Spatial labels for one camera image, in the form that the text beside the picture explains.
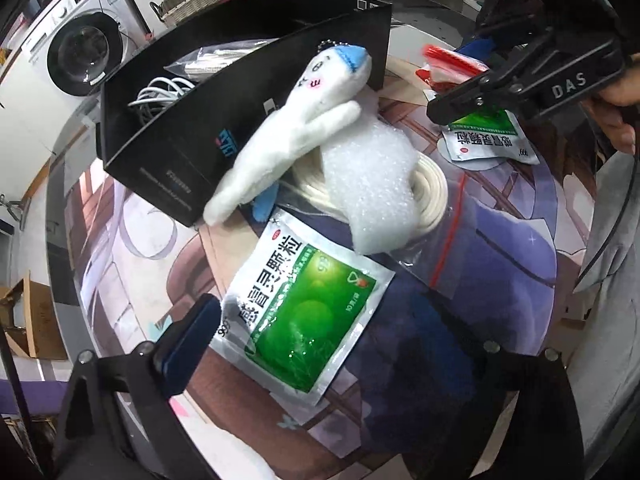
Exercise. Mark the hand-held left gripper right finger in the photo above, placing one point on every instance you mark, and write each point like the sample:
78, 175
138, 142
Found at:
535, 410

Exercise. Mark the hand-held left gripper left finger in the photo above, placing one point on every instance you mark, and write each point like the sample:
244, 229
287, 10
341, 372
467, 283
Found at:
192, 345

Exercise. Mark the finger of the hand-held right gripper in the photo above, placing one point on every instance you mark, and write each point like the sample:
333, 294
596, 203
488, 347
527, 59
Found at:
465, 97
510, 27

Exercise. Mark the green medicine sachet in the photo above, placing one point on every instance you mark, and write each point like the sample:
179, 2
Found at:
492, 142
300, 320

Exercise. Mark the clear zip bag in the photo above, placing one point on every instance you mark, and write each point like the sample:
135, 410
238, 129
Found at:
450, 240

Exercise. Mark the white plush toy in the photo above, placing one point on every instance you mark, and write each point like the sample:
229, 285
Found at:
280, 125

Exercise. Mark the black cardboard box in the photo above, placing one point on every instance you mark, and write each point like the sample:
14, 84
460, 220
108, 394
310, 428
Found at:
165, 160

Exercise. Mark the person's right hand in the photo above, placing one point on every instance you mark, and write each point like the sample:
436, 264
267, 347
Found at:
622, 110

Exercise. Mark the red white packet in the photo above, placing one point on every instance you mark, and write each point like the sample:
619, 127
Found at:
445, 67

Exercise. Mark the person's grey clothing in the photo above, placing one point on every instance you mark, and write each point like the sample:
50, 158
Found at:
615, 360

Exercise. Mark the printed table mat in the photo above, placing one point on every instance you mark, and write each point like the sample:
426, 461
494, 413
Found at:
500, 280

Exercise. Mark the brown cardboard box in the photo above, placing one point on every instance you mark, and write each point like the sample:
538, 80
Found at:
42, 325

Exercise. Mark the purple mat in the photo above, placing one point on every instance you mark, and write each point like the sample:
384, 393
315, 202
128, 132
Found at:
30, 397

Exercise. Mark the clear plastic bag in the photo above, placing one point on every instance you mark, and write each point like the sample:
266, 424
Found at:
210, 60

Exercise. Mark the white washing machine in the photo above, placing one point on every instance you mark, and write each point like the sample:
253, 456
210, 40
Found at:
82, 52

